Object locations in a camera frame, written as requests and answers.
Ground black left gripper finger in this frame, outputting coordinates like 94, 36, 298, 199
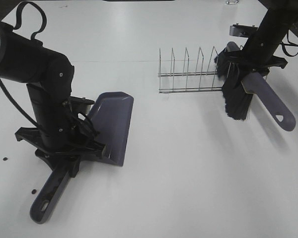
35, 150, 62, 174
68, 157, 81, 178

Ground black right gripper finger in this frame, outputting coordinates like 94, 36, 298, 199
251, 67, 270, 77

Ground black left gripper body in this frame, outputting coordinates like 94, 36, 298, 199
14, 99, 107, 162

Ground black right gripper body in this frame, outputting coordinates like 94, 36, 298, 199
223, 35, 288, 73

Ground purple hand brush black bristles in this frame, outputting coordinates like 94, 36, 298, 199
215, 42, 296, 131

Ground purple plastic dustpan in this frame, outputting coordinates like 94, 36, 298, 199
30, 92, 134, 224

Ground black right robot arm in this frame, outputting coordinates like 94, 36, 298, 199
74, 0, 298, 166

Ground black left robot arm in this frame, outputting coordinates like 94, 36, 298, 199
0, 22, 106, 166

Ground clear glass on table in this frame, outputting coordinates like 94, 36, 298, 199
224, 0, 240, 5

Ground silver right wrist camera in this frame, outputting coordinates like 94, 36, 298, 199
229, 24, 258, 38

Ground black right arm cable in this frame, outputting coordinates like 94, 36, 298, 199
279, 14, 298, 57

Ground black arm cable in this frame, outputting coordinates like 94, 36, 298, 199
0, 0, 47, 40
279, 14, 298, 57

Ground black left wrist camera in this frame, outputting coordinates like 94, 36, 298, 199
70, 96, 95, 114

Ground chrome wire dish rack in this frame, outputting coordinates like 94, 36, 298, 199
158, 46, 271, 94

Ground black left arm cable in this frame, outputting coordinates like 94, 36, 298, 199
0, 0, 47, 40

